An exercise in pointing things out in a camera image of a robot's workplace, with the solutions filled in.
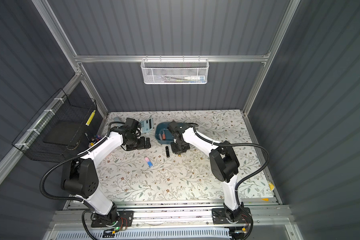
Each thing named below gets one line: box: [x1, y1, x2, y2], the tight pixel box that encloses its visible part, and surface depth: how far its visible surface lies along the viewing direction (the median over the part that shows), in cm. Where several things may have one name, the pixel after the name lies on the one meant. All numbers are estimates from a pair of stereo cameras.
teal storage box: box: [154, 121, 174, 145], surface depth 107 cm
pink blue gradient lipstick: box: [144, 156, 153, 168], surface depth 95 cm
